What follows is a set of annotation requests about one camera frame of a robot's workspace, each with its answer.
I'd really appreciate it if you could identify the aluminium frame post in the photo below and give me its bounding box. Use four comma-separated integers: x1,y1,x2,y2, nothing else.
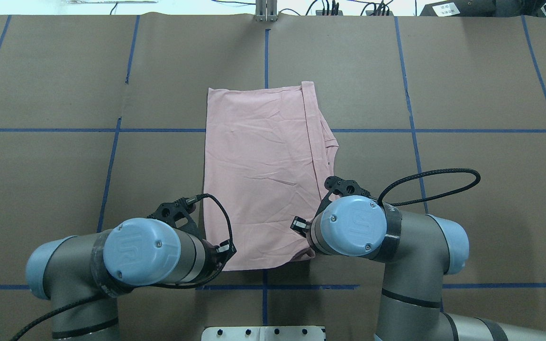
254,0,279,22

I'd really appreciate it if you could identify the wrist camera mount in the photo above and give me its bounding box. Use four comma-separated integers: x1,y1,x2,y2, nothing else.
316,176,377,215
147,194,205,239

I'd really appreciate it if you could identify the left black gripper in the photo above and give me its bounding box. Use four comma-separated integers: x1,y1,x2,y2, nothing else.
201,239,237,277

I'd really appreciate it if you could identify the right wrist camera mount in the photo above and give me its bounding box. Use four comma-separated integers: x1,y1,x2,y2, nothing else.
316,176,377,215

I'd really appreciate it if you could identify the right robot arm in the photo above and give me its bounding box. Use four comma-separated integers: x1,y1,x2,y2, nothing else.
291,196,546,341

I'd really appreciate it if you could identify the pink Snoopy t-shirt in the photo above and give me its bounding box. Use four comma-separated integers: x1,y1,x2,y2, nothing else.
203,81,339,271

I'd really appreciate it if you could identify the white mounting plate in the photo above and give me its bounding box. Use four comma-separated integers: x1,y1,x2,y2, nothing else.
201,325,327,341

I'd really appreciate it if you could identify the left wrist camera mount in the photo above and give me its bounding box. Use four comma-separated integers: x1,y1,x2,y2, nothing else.
147,194,205,239

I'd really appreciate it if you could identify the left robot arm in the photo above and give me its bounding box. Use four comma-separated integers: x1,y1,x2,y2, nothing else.
12,218,236,341

